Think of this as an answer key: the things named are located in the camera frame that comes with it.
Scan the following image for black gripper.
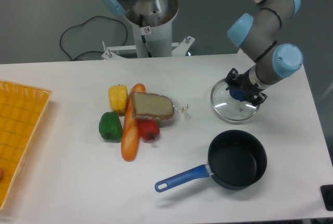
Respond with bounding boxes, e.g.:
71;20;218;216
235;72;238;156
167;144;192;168
224;68;267;106

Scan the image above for glass lid blue knob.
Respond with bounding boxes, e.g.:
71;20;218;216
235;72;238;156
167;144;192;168
210;79;260;124

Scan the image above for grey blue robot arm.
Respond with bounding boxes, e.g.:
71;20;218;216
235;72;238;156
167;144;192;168
102;0;303;106

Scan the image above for bagged bread slice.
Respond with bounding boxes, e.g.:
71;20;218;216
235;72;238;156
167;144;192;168
131;92;191;122

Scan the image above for red bell pepper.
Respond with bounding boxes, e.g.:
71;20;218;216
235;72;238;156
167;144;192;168
139;120;160;143

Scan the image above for orange baguette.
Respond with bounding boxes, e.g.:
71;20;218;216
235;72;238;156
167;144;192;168
121;83;146;162

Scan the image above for yellow bell pepper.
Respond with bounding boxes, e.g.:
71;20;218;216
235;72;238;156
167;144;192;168
108;84;127;115

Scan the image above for black device at table edge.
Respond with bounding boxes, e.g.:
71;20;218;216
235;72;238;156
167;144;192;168
320;184;333;211

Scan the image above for green bell pepper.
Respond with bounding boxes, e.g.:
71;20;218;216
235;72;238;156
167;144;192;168
98;111;123;143

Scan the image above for yellow plastic basket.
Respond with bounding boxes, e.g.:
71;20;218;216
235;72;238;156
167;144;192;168
1;80;52;210

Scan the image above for black saucepan blue handle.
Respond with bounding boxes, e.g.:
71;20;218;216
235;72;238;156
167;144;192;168
155;130;267;193

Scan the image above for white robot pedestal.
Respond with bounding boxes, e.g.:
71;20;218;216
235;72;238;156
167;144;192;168
102;0;195;58

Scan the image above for black floor cable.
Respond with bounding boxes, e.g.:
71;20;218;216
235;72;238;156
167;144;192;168
59;16;129;61

